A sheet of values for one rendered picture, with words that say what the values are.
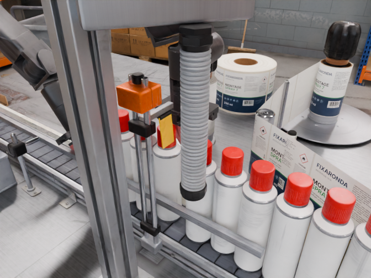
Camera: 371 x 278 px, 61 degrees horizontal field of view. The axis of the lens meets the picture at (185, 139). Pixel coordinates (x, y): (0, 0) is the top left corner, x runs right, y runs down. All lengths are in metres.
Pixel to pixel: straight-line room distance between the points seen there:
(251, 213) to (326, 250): 0.11
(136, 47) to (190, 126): 3.94
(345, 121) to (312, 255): 0.66
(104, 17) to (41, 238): 0.55
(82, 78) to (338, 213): 0.34
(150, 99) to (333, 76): 0.66
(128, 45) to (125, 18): 4.01
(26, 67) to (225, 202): 0.50
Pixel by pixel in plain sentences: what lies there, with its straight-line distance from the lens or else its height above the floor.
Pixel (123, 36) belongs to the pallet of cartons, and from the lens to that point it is 4.32.
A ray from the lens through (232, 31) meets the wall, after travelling 5.22.
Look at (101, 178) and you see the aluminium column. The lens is 0.42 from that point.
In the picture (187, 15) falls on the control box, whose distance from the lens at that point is 0.32.
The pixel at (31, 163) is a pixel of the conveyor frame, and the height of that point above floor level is 0.87.
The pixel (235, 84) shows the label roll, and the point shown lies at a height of 0.98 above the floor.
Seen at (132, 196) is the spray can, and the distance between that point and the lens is 0.68.
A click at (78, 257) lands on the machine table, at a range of 0.69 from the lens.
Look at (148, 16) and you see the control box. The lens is 0.31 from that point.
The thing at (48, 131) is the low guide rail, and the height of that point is 0.91.
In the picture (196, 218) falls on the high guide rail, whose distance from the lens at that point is 0.54.
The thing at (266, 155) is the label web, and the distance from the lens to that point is 0.65.
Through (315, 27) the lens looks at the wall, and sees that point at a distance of 4.88.
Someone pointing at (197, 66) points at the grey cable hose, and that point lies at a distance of 0.31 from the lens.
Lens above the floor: 1.35
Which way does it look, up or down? 32 degrees down
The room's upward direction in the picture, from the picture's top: straight up
